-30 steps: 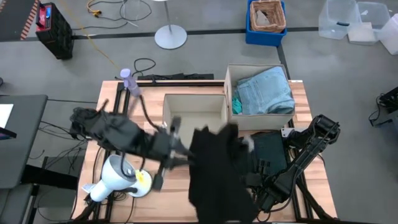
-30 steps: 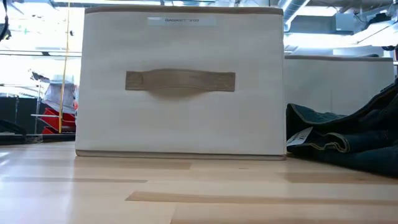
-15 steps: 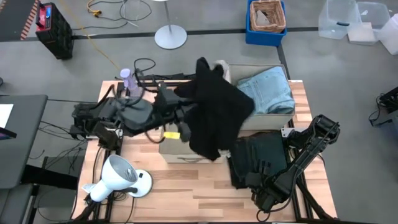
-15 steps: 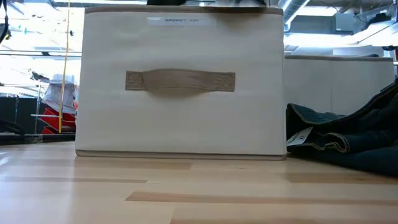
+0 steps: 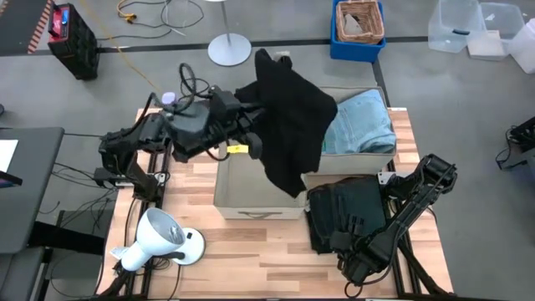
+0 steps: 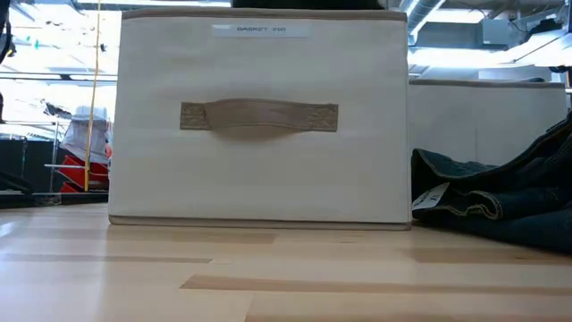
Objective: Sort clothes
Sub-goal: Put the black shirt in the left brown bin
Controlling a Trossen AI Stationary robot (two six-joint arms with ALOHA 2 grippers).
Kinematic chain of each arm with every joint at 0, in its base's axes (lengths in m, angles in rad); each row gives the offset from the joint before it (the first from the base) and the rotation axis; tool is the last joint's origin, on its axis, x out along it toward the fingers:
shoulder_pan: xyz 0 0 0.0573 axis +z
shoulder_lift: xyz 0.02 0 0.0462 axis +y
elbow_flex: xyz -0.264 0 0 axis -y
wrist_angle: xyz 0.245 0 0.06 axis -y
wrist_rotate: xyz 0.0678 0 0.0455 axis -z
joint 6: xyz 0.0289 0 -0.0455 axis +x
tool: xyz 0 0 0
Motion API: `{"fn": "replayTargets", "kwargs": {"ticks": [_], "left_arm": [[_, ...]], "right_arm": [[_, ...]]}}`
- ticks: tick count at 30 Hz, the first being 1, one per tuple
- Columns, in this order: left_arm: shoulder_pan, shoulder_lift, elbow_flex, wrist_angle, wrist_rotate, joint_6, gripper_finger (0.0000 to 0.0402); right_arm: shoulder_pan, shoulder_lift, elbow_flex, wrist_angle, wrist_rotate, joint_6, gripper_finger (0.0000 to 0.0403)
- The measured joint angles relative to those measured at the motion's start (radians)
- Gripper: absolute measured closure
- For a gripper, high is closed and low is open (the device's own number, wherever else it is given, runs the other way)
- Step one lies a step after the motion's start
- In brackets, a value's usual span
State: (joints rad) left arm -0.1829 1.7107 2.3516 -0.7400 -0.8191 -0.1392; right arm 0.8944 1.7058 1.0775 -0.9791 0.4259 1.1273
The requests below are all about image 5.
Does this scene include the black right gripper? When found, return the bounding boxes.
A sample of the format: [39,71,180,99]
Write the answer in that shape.
[329,213,371,263]

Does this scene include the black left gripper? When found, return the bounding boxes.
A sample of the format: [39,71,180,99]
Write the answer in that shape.
[208,84,267,161]

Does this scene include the black garment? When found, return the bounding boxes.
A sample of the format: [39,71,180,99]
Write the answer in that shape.
[233,48,339,200]

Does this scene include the dark folded jeans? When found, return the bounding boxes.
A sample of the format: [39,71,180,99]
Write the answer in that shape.
[306,175,389,256]

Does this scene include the grey round floor stand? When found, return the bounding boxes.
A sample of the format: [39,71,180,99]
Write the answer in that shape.
[206,0,253,68]

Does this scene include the light blue jeans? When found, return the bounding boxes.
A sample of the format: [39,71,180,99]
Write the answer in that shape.
[322,88,397,156]

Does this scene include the blue plastic crate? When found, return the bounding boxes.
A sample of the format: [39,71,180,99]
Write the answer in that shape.
[329,0,388,64]

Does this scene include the grey item in basket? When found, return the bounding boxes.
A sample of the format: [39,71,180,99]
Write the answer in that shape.
[343,13,364,37]

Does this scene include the white desk lamp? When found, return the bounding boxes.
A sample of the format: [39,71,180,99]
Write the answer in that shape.
[109,207,207,273]

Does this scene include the brown wicker basket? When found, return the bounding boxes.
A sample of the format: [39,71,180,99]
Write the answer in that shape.
[334,0,386,46]

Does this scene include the black and red box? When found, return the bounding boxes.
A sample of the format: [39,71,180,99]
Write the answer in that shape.
[46,3,102,82]

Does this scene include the clear plastic container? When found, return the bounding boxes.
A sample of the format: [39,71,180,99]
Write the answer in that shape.
[507,18,535,75]
[426,0,488,54]
[465,2,526,62]

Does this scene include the black desk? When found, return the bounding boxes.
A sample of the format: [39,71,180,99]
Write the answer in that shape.
[0,126,66,256]

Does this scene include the white paper sheet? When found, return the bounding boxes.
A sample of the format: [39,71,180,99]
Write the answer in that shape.
[0,139,20,174]

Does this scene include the black orange-striped floor mat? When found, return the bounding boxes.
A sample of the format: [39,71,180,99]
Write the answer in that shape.
[0,0,54,56]

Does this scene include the grey fabric bin with handle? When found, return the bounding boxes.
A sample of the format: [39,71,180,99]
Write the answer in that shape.
[212,144,311,221]

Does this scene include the yellow cord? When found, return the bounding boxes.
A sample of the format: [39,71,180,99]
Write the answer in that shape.
[78,0,165,94]

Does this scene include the orange cable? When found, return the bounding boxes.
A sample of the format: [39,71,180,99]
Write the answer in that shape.
[115,0,139,23]

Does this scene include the black device with cables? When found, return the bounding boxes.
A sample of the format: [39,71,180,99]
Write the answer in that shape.
[494,115,535,171]

